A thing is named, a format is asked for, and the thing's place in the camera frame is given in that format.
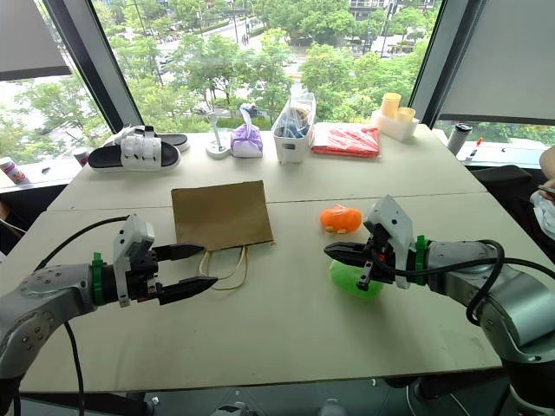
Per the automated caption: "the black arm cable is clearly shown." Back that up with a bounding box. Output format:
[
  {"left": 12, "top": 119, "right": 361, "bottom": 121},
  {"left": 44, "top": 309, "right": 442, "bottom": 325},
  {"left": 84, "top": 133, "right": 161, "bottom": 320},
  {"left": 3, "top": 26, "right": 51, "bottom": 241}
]
[
  {"left": 33, "top": 215, "right": 131, "bottom": 416},
  {"left": 375, "top": 239, "right": 555, "bottom": 327}
]

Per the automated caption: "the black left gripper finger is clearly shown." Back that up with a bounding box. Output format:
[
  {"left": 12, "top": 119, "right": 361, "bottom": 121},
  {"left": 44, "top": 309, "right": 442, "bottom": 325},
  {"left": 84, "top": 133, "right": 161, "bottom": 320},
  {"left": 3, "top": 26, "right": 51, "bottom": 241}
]
[
  {"left": 151, "top": 244, "right": 206, "bottom": 263},
  {"left": 157, "top": 276, "right": 219, "bottom": 306}
]

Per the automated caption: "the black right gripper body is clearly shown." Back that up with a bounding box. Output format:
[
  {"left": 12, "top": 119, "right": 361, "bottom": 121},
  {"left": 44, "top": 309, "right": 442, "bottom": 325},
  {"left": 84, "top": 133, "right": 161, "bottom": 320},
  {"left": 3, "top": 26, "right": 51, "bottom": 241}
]
[{"left": 365, "top": 224, "right": 399, "bottom": 286}]

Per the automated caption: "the red packaged item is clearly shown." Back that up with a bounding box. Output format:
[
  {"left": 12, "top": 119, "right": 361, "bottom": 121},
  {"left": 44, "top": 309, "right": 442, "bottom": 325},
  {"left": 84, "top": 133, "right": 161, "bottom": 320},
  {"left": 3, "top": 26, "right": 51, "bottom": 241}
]
[{"left": 310, "top": 121, "right": 383, "bottom": 159}]

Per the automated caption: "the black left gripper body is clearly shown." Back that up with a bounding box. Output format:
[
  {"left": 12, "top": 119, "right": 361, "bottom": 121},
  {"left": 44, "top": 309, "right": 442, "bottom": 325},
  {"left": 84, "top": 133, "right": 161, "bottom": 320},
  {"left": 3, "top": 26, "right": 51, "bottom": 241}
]
[{"left": 124, "top": 248, "right": 165, "bottom": 305}]

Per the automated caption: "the white cup holder block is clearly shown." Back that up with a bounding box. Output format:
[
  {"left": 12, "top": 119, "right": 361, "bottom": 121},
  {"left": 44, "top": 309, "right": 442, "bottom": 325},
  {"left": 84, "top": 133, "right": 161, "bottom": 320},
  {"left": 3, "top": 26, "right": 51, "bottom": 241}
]
[{"left": 369, "top": 108, "right": 421, "bottom": 142}]

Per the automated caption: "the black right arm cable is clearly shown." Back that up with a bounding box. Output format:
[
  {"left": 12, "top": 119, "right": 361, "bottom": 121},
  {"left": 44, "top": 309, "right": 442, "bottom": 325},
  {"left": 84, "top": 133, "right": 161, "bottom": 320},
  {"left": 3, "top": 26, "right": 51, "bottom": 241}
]
[{"left": 375, "top": 239, "right": 555, "bottom": 327}]

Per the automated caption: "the orange plush toy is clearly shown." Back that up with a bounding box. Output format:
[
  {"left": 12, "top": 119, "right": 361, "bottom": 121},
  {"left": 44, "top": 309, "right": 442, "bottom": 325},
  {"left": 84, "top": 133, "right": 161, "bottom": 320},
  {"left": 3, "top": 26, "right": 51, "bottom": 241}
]
[{"left": 319, "top": 204, "right": 363, "bottom": 236}]

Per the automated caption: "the grey travel tumbler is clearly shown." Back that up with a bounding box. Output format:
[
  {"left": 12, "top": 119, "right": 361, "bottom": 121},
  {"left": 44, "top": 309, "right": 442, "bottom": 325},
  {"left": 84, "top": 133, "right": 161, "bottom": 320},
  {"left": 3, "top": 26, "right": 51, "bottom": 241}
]
[{"left": 446, "top": 122, "right": 473, "bottom": 158}]

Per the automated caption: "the white storage bin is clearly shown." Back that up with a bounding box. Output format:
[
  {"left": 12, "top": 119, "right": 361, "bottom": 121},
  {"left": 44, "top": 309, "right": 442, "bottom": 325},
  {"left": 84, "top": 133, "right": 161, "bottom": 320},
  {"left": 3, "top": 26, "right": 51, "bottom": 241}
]
[{"left": 271, "top": 100, "right": 317, "bottom": 166}]

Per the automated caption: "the purple tied plastic bag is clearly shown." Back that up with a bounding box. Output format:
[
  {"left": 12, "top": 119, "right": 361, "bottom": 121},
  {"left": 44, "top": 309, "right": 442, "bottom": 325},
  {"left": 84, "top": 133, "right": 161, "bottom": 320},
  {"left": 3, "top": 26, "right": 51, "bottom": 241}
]
[{"left": 229, "top": 103, "right": 264, "bottom": 159}]

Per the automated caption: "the black white strapped slipper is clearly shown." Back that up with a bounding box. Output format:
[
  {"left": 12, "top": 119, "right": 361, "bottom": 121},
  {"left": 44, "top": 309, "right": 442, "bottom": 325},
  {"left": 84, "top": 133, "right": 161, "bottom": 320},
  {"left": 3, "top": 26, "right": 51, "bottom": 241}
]
[
  {"left": 88, "top": 133, "right": 182, "bottom": 174},
  {"left": 103, "top": 125, "right": 190, "bottom": 153}
]

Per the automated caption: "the tall yellow cup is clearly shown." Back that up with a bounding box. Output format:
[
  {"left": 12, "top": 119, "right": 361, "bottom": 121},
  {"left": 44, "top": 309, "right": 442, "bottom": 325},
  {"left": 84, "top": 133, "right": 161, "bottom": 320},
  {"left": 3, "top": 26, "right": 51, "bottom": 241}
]
[{"left": 381, "top": 92, "right": 403, "bottom": 119}]

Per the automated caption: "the black chair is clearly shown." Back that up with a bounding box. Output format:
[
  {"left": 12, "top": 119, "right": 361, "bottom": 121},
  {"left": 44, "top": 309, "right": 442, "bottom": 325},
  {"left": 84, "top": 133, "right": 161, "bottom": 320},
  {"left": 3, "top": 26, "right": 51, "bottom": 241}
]
[{"left": 469, "top": 164, "right": 548, "bottom": 252}]

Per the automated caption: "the green left wrist clamp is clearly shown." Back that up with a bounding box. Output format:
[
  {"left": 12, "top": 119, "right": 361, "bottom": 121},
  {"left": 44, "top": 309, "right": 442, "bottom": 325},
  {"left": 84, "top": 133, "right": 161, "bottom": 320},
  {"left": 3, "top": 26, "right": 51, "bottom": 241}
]
[{"left": 90, "top": 252, "right": 108, "bottom": 306}]

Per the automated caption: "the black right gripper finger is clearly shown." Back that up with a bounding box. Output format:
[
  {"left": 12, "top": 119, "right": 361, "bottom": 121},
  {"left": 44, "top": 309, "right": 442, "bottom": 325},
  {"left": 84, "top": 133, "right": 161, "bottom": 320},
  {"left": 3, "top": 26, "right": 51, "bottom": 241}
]
[
  {"left": 356, "top": 259, "right": 375, "bottom": 291},
  {"left": 323, "top": 242, "right": 370, "bottom": 268}
]

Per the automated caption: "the seated bystander person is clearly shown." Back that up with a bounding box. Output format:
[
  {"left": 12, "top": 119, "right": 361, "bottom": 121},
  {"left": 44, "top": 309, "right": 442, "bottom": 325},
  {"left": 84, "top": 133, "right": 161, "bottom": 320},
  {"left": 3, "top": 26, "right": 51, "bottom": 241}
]
[{"left": 529, "top": 144, "right": 555, "bottom": 244}]

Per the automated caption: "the clear plastic bag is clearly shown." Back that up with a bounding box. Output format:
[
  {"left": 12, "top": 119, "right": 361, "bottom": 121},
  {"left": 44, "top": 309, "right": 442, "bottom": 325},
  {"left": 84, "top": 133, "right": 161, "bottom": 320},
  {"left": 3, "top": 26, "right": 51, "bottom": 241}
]
[{"left": 282, "top": 92, "right": 317, "bottom": 127}]

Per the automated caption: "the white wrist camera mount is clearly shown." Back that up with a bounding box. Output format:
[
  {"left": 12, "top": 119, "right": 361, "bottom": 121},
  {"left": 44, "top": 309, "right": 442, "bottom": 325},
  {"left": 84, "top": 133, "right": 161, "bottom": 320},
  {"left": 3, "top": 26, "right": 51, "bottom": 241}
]
[
  {"left": 362, "top": 194, "right": 414, "bottom": 290},
  {"left": 113, "top": 213, "right": 156, "bottom": 309}
]

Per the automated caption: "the white desk stand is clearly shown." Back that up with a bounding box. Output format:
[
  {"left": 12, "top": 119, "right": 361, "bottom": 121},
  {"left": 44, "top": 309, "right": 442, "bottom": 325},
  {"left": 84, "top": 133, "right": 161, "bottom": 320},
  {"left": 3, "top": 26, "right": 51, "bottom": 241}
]
[{"left": 204, "top": 109, "right": 232, "bottom": 159}]

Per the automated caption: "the white printed can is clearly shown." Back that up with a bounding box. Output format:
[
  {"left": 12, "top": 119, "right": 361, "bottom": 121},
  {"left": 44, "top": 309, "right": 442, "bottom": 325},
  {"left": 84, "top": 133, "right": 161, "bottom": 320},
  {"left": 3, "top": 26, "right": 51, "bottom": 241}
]
[{"left": 0, "top": 156, "right": 30, "bottom": 186}]

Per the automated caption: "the dark window frame post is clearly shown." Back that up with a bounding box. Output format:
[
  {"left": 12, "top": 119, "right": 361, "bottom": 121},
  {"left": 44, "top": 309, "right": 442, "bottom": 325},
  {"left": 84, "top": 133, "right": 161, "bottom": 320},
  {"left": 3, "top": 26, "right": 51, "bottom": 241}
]
[
  {"left": 42, "top": 0, "right": 145, "bottom": 134},
  {"left": 408, "top": 0, "right": 474, "bottom": 127}
]

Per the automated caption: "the green wrist clamp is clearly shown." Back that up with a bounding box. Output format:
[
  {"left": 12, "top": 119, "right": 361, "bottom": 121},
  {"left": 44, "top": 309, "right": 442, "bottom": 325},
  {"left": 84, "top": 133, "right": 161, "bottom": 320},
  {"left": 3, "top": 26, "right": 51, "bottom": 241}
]
[
  {"left": 414, "top": 235, "right": 431, "bottom": 286},
  {"left": 90, "top": 252, "right": 108, "bottom": 306}
]

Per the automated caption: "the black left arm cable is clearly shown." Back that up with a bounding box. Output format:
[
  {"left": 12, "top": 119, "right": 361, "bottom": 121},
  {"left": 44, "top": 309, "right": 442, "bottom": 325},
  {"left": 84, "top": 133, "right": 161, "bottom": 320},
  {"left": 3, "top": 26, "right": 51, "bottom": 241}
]
[{"left": 33, "top": 215, "right": 131, "bottom": 416}]

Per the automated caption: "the green right wrist clamp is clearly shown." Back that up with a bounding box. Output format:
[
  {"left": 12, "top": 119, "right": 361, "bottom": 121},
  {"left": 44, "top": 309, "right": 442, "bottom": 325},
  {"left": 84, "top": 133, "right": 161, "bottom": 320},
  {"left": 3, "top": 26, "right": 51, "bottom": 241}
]
[{"left": 414, "top": 235, "right": 431, "bottom": 286}]

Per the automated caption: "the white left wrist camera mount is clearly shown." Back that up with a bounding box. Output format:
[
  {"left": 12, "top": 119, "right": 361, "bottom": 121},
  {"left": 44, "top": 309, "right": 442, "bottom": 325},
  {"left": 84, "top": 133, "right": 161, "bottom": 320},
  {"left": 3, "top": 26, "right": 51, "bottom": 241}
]
[{"left": 113, "top": 213, "right": 156, "bottom": 309}]

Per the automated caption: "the brown paper bag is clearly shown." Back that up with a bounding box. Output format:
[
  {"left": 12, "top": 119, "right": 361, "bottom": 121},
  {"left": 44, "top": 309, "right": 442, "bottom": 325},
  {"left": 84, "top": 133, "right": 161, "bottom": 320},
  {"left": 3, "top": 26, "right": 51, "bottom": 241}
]
[{"left": 170, "top": 179, "right": 277, "bottom": 291}]

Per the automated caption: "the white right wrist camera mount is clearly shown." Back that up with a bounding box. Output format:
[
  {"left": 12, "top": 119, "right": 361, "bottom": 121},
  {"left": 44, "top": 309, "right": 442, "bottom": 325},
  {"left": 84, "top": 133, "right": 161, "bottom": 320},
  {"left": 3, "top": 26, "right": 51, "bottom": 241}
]
[{"left": 362, "top": 194, "right": 414, "bottom": 290}]

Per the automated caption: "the grey roller blind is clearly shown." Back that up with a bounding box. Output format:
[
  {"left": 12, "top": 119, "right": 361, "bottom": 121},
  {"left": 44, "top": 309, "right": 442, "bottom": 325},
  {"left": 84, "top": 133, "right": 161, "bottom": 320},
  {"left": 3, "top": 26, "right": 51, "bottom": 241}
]
[
  {"left": 0, "top": 0, "right": 74, "bottom": 82},
  {"left": 438, "top": 0, "right": 555, "bottom": 127}
]

